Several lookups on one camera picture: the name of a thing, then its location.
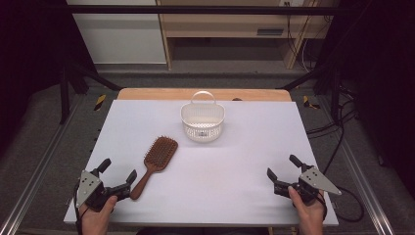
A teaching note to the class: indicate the light wooden desk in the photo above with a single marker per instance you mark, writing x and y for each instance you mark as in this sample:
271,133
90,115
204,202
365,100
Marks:
225,26

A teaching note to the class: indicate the person's left hand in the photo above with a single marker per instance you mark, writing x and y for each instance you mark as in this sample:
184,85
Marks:
96,220

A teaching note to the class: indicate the white plastic basket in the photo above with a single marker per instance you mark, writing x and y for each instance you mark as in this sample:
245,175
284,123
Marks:
202,132

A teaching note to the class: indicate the person's right hand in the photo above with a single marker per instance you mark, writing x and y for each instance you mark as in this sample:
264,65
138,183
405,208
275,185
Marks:
308,217

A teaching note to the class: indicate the black horizontal frame bar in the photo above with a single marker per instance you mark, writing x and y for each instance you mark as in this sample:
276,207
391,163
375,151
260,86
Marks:
195,9

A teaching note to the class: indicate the black curtain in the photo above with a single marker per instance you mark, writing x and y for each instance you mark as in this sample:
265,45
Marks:
29,65
385,81

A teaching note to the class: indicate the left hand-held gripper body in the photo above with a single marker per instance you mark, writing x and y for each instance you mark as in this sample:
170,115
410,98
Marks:
89,187

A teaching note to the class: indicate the white cabinet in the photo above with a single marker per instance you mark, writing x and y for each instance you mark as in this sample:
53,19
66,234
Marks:
124,39

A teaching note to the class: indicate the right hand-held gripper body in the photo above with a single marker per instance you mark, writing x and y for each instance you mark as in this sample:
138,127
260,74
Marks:
313,181

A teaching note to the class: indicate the brown wooden hairbrush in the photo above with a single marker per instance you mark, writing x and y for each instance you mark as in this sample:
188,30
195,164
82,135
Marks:
160,153

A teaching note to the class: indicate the black metal stand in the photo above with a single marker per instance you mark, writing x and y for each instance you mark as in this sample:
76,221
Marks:
335,94
64,98

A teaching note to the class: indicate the aluminium floor rail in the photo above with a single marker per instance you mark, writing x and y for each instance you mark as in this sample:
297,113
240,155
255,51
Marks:
36,173
362,182

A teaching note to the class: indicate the yellow black floor tape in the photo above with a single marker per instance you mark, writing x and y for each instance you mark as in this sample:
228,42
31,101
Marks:
306,102
100,102

